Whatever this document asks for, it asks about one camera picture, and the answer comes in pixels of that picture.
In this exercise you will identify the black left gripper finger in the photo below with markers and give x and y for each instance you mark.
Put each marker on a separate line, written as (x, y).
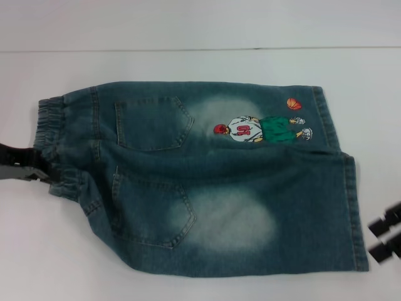
(18, 153)
(28, 174)

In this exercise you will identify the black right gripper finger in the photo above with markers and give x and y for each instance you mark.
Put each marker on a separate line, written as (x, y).
(388, 249)
(387, 221)

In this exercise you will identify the blue denim shorts with embroidery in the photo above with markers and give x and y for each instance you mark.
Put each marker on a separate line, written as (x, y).
(219, 182)

